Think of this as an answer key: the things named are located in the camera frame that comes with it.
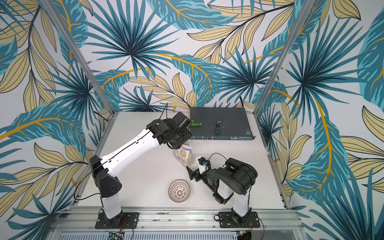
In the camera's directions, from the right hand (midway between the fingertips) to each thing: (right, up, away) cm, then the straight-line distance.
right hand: (187, 168), depth 86 cm
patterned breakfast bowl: (-4, -11, -4) cm, 13 cm away
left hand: (+1, +17, -10) cm, 20 cm away
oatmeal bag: (-1, +9, -4) cm, 10 cm away
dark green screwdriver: (+20, +21, +15) cm, 33 cm away
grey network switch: (+34, +27, +24) cm, 49 cm away
